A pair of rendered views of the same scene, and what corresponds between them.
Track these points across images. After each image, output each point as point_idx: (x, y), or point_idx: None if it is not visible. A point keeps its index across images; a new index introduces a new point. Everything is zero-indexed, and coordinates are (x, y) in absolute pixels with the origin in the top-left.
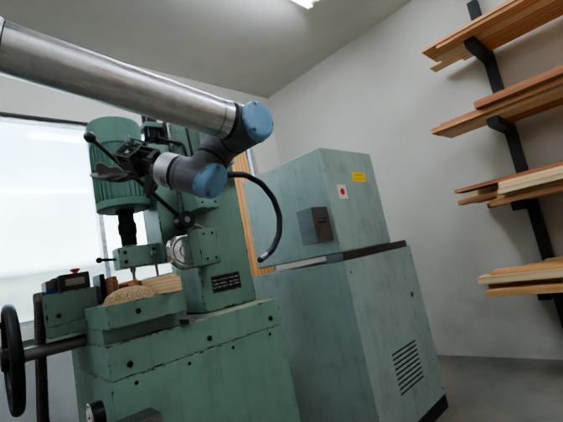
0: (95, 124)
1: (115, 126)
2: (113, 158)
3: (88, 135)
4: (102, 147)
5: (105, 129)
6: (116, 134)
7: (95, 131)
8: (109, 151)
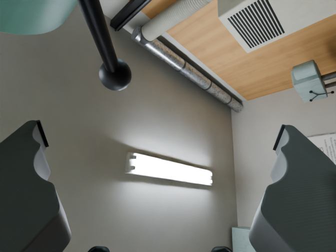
0: (55, 26)
1: (7, 17)
2: (94, 12)
3: (120, 89)
4: (106, 53)
5: (41, 19)
6: (9, 1)
7: (65, 15)
8: (93, 35)
